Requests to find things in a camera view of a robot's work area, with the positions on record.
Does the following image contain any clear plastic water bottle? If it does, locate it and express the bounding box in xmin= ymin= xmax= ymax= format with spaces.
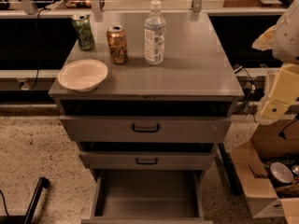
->
xmin=144 ymin=0 xmax=166 ymax=65

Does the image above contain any bottom grey drawer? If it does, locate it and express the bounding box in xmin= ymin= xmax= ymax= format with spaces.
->
xmin=80 ymin=170 xmax=213 ymax=224

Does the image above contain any grey drawer cabinet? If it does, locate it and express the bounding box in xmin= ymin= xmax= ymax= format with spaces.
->
xmin=48 ymin=10 xmax=246 ymax=224

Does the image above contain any top grey drawer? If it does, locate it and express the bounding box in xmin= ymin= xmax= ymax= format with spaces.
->
xmin=61 ymin=116 xmax=231 ymax=143

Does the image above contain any white paper bowl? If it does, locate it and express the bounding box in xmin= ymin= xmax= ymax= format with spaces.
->
xmin=57 ymin=59 xmax=108 ymax=92

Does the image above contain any middle grey drawer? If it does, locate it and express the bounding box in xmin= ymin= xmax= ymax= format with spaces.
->
xmin=79 ymin=151 xmax=214 ymax=170

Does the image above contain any grey drawer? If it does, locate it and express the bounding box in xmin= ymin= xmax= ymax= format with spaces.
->
xmin=80 ymin=170 xmax=213 ymax=224
xmin=61 ymin=116 xmax=231 ymax=143
xmin=79 ymin=151 xmax=214 ymax=170

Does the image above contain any cardboard box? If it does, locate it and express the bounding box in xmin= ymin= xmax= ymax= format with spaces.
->
xmin=230 ymin=119 xmax=299 ymax=224

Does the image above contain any black cable on left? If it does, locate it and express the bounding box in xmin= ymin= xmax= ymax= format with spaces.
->
xmin=29 ymin=7 xmax=50 ymax=91

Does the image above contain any black cable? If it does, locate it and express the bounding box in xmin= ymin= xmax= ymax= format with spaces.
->
xmin=29 ymin=7 xmax=50 ymax=91
xmin=233 ymin=64 xmax=257 ymax=114

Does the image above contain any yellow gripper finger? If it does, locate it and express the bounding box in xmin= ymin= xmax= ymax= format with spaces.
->
xmin=261 ymin=63 xmax=299 ymax=120

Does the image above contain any green soda can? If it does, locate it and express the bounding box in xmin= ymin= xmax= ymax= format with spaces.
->
xmin=72 ymin=14 xmax=94 ymax=50

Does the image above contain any orange soda can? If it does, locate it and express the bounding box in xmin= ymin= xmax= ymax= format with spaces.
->
xmin=107 ymin=25 xmax=128 ymax=64

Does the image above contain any white bowl in box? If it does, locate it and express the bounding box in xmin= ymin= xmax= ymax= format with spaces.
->
xmin=270 ymin=162 xmax=293 ymax=184

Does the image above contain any black chair leg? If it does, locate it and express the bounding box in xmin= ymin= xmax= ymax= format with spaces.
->
xmin=0 ymin=177 xmax=50 ymax=224

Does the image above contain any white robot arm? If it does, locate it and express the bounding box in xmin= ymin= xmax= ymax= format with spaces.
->
xmin=252 ymin=0 xmax=299 ymax=125

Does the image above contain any black cable on right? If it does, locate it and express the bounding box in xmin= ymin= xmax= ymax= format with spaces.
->
xmin=233 ymin=64 xmax=257 ymax=114

